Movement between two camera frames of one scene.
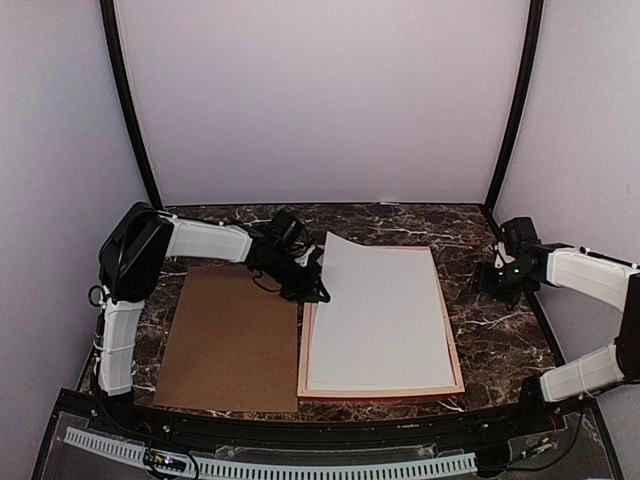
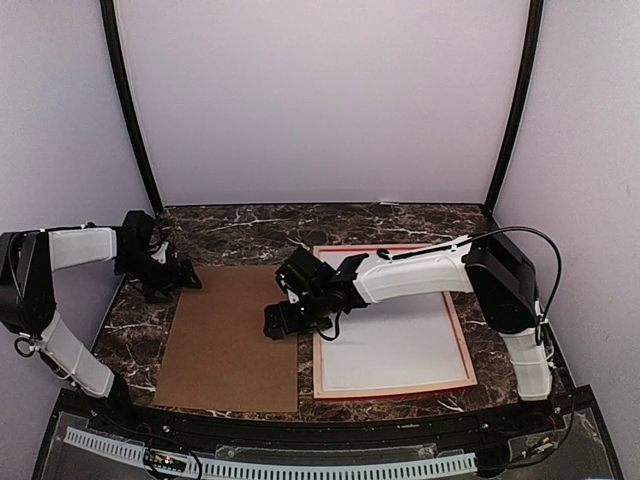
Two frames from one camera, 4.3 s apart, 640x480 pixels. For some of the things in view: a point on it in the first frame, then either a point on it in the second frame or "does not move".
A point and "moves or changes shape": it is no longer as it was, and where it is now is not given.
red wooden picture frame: [304, 392] moves or changes shape
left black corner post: [112, 45] does not move
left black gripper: [305, 290] to [171, 281]
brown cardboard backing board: [233, 344] does not move
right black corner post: [533, 35] does not move
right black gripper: [482, 280] to [290, 322]
